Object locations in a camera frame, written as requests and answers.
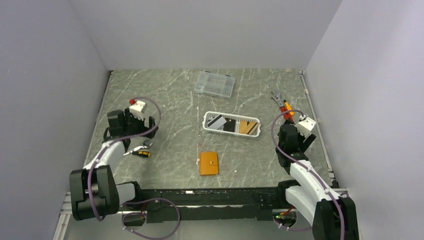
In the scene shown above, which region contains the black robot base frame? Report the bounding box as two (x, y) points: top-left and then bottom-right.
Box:
(118, 187), (295, 224)

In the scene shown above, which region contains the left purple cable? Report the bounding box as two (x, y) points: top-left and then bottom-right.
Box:
(87, 96), (181, 240)

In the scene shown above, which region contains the clear plastic organizer box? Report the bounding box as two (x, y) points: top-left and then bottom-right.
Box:
(194, 71), (236, 99)

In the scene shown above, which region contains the black VIP cards stack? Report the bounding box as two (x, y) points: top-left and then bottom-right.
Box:
(223, 118), (236, 133)

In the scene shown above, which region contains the red adjustable wrench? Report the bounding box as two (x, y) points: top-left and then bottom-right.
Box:
(271, 89), (294, 123)

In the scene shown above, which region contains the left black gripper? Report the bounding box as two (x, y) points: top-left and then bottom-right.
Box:
(123, 108), (158, 139)

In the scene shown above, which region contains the purple cable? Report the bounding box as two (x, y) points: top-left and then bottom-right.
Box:
(270, 109), (347, 240)
(87, 96), (181, 240)

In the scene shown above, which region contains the white plastic basket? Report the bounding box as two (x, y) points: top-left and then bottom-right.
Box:
(202, 111), (261, 138)

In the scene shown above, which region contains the gold cards stack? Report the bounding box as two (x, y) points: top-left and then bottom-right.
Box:
(238, 120), (260, 135)

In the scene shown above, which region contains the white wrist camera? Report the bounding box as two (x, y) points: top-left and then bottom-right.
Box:
(295, 115), (317, 138)
(128, 99), (147, 121)

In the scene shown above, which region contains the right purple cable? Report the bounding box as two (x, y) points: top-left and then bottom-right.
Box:
(270, 109), (347, 240)

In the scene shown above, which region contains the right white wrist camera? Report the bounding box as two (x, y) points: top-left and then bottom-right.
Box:
(295, 115), (317, 138)

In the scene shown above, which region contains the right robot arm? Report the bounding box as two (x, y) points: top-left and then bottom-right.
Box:
(275, 120), (360, 240)

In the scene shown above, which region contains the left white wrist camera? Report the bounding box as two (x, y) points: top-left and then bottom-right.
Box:
(128, 99), (147, 121)

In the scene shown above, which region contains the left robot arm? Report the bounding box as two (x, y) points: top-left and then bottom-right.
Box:
(69, 108), (159, 221)

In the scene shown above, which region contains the yellow black handled wrench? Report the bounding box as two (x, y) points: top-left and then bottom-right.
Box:
(123, 139), (153, 158)

